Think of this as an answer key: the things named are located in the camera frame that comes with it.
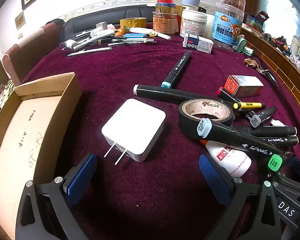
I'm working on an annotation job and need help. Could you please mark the white power adapter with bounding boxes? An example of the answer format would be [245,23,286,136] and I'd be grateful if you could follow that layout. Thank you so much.
[101,98,166,166]

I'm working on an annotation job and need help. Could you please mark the white marker pen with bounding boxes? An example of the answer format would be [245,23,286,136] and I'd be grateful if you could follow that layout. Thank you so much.
[154,31,172,40]

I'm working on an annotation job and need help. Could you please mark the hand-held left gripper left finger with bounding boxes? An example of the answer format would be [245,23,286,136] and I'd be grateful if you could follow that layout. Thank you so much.
[15,152,98,240]

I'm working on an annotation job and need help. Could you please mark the black marker grey cap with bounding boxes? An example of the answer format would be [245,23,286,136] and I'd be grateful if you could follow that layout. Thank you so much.
[249,106,277,128]

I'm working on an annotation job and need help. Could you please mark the black marker light blue cap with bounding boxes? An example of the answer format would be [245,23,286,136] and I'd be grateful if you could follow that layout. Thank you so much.
[161,51,192,89]

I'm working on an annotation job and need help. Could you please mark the small jar red blue lid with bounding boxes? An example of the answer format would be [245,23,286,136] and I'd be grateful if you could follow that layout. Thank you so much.
[156,0,177,14]

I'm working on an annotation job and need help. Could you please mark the black marker pale pink cap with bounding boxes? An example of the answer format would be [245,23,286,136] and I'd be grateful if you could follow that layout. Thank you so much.
[133,84,237,105]

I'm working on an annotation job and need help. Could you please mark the black marker red caps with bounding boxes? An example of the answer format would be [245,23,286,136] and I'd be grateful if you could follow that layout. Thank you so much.
[217,86,238,103]

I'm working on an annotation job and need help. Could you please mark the white glue bottle orange cap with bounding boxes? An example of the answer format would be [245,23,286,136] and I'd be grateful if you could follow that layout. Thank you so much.
[199,139,252,176]

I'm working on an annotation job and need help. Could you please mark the brown armchair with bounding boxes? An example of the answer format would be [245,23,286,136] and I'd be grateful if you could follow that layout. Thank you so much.
[2,20,65,87]

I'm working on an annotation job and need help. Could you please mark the large clear jar red lid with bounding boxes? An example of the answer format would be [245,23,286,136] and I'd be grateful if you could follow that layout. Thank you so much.
[211,0,247,52]

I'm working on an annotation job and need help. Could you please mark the black marker grey-blue cap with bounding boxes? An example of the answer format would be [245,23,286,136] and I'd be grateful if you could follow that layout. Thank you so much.
[197,118,297,145]

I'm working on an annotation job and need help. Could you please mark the burgundy velvet tablecloth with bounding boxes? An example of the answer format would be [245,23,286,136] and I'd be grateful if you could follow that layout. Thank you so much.
[22,34,300,240]

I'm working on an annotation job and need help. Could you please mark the white plastic jar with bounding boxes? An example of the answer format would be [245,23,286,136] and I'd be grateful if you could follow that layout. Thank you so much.
[179,9,208,38]

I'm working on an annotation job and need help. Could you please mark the small orange toy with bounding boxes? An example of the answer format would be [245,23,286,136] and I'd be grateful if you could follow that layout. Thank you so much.
[115,27,130,37]

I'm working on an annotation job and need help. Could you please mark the brown cardboard box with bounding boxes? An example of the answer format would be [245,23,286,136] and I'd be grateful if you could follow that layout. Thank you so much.
[0,72,83,240]

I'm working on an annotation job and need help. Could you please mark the green and white plastic toy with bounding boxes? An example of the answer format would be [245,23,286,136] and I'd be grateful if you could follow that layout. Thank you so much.
[236,34,255,57]

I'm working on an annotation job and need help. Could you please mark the black leather sofa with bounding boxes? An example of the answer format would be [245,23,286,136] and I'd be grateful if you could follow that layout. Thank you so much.
[62,4,215,44]

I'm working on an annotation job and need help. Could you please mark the pile of assorted pens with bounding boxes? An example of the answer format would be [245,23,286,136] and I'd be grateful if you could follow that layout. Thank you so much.
[60,27,158,57]

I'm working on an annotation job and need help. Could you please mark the colourful box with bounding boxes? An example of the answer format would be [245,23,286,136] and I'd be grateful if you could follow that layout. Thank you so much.
[242,10,270,32]

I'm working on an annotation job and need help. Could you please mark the small wall plaque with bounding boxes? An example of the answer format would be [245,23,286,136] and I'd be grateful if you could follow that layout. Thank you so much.
[14,11,26,30]

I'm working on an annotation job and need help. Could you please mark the white and blue carton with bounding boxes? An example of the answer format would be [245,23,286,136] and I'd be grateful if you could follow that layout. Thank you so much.
[183,33,215,55]

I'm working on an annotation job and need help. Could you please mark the wooden sideboard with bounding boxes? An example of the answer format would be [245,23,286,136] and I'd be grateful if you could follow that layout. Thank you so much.
[240,26,300,113]

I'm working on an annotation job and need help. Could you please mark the clear jar orange label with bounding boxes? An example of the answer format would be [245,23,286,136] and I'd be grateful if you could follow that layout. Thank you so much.
[152,11,178,36]

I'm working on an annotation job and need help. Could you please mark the grey round container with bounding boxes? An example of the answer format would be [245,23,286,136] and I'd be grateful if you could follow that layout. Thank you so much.
[182,0,201,12]

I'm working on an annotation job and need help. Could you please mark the yellow and black pen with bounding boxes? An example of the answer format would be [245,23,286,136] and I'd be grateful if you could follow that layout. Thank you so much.
[233,102,266,110]

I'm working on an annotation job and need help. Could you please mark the yellow tape roll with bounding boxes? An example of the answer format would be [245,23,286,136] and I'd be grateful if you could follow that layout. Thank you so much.
[119,17,147,30]

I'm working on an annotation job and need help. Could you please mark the black tape roll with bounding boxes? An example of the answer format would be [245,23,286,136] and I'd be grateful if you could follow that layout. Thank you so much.
[178,98,235,139]

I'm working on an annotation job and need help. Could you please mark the bunch of keys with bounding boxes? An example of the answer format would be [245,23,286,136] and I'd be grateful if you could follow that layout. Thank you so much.
[256,67,279,87]

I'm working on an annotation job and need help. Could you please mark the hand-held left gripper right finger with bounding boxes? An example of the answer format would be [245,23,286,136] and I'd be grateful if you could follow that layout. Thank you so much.
[198,153,283,240]

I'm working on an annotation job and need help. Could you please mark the red and grey carton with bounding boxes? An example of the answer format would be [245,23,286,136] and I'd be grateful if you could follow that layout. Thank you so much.
[224,74,265,97]

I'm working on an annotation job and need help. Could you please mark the black marker green cap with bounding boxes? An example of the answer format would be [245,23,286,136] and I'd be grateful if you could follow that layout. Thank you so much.
[240,140,285,172]

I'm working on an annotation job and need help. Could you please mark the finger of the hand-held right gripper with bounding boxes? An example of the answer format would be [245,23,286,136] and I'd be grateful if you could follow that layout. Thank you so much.
[289,156,300,180]
[270,170,300,196]

